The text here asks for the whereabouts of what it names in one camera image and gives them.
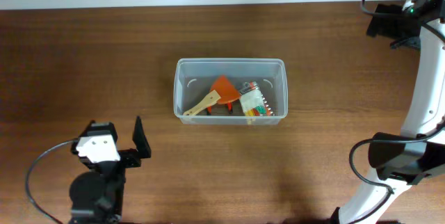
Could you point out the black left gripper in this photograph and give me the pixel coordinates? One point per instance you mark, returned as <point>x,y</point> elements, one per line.
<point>128,157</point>

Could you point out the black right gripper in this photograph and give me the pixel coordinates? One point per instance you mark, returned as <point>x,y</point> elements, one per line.
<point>386,24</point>

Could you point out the orange scraper wooden handle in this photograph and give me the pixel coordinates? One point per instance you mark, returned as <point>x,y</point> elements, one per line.
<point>221,92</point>

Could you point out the red handled pliers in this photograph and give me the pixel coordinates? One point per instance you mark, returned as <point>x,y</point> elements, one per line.
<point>228,106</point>

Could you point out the marker pack clear case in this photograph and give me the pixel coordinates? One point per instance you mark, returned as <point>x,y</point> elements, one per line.
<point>249,100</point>

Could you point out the orange socket bit holder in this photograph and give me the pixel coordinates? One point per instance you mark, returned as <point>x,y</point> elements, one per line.
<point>263,108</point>

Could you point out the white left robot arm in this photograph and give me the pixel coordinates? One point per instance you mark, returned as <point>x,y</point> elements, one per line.
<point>97,195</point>

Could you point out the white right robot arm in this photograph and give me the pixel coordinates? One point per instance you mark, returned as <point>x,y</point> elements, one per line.
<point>388,165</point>

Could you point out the clear plastic container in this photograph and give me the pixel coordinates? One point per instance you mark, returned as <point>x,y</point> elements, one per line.
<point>195,76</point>

